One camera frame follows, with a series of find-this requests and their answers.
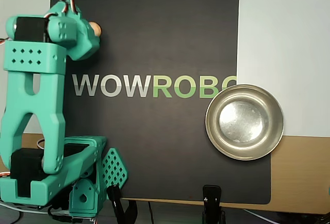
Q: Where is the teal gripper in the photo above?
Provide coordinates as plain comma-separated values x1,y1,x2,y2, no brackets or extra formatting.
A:
49,0,101,61

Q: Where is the wooden ball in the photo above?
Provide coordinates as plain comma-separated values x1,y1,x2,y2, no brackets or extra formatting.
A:
89,22,102,38

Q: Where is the metal bowl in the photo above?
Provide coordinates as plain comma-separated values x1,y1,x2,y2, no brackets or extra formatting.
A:
205,84,285,161

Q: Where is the black WOWROBO mat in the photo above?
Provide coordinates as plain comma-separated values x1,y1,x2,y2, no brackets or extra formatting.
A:
50,0,272,205

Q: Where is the black table clamp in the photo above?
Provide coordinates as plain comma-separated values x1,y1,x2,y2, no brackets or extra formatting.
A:
106,184,139,224

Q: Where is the black power cable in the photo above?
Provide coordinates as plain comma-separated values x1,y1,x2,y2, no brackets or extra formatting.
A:
47,204,72,222

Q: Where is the thin black cable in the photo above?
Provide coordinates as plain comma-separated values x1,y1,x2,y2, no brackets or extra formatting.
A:
147,201,155,224

